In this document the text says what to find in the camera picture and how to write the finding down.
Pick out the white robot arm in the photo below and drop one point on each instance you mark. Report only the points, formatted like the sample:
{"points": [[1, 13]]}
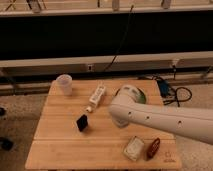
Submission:
{"points": [[129, 106]]}

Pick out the black eraser block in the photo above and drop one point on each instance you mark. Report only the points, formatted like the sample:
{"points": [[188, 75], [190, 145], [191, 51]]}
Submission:
{"points": [[82, 122]]}

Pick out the white tube bottle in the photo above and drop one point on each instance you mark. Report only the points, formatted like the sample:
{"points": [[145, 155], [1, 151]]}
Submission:
{"points": [[95, 98]]}

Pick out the green ceramic bowl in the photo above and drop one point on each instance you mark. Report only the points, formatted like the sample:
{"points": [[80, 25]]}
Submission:
{"points": [[142, 98]]}

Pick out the clear plastic cup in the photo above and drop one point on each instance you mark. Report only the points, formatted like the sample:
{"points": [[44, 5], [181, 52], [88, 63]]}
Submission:
{"points": [[65, 83]]}

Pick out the blue floor box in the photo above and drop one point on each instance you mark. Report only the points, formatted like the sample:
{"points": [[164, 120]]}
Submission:
{"points": [[163, 87]]}

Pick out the brown oblong object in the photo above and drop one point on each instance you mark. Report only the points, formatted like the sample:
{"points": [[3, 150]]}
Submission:
{"points": [[153, 148]]}

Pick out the wall power outlet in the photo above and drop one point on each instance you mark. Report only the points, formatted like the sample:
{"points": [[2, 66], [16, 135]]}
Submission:
{"points": [[90, 68]]}

